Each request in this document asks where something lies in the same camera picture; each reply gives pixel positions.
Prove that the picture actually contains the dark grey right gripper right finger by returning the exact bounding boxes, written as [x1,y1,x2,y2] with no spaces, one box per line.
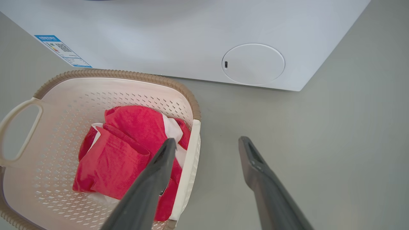
[238,136,315,230]

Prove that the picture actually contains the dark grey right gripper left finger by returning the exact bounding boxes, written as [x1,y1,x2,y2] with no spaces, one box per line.
[100,138,177,230]

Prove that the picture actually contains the cream perforated plastic laundry basket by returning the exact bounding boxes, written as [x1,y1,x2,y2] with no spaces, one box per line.
[0,69,202,230]

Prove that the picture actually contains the red and white garment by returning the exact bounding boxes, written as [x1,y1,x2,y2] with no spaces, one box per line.
[72,105,191,222]

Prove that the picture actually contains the round white filter cover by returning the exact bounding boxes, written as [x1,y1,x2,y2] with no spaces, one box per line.
[221,43,285,86]

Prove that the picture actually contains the white washing machine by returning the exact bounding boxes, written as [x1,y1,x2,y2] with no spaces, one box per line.
[0,0,372,92]

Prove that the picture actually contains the blue energy label sticker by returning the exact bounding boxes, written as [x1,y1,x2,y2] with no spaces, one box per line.
[34,35,93,68]

